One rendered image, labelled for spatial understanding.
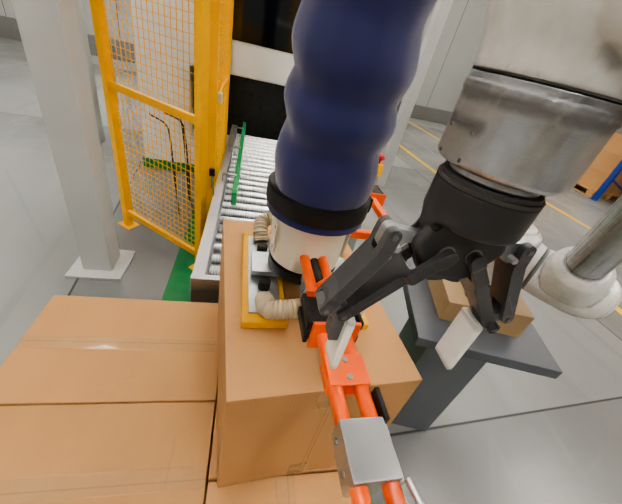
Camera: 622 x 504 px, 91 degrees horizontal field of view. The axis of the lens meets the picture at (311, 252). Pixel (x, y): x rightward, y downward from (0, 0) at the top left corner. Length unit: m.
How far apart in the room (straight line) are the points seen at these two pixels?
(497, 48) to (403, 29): 0.34
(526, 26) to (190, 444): 1.00
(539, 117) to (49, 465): 1.08
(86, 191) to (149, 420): 1.34
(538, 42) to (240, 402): 0.58
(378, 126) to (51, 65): 1.55
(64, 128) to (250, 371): 1.57
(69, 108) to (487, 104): 1.80
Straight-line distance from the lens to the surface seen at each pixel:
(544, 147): 0.22
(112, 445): 1.04
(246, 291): 0.73
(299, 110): 0.56
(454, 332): 0.38
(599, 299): 1.19
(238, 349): 0.66
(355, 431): 0.44
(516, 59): 0.22
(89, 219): 2.13
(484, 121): 0.22
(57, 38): 1.83
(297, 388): 0.62
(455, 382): 1.55
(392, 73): 0.55
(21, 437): 1.12
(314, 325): 0.50
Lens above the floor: 1.47
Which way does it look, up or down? 34 degrees down
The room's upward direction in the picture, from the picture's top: 15 degrees clockwise
